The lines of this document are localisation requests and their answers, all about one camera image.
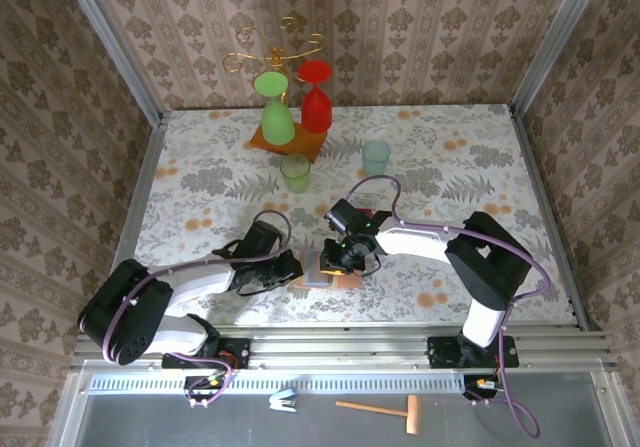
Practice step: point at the tan leather card holder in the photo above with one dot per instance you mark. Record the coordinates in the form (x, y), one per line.
(315, 269)

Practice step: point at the clear acrylic box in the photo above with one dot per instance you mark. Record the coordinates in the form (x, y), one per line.
(380, 201)

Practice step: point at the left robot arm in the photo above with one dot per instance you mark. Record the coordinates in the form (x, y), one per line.
(125, 312)

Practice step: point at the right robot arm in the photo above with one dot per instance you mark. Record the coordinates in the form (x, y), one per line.
(480, 267)

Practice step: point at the blue plastic cup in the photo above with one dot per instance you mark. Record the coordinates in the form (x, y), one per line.
(376, 162)

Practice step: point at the green plastic cup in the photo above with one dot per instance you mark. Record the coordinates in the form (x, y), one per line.
(296, 174)

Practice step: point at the blue stapler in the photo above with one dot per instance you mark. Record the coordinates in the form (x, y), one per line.
(284, 401)

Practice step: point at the floral tablecloth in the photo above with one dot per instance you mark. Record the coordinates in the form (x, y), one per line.
(210, 142)

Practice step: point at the green wine glass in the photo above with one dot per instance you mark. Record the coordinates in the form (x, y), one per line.
(277, 122)

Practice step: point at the red wine glass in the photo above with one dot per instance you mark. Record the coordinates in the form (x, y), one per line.
(315, 107)

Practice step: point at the wooden mallet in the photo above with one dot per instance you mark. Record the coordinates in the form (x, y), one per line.
(413, 414)

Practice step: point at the grey metal shelf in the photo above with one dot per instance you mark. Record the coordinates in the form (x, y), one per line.
(150, 424)

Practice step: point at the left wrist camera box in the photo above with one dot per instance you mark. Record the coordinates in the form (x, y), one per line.
(260, 239)

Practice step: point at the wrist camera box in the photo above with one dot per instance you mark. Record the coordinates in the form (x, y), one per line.
(260, 239)
(345, 214)

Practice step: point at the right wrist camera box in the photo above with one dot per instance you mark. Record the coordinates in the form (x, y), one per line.
(345, 214)

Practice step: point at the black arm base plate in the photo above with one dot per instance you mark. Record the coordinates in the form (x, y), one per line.
(237, 352)
(442, 354)

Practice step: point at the aluminium side rail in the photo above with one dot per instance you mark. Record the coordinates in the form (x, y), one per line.
(536, 167)
(142, 177)

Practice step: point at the aluminium frame post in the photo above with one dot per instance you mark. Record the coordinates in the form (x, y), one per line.
(116, 42)
(555, 42)

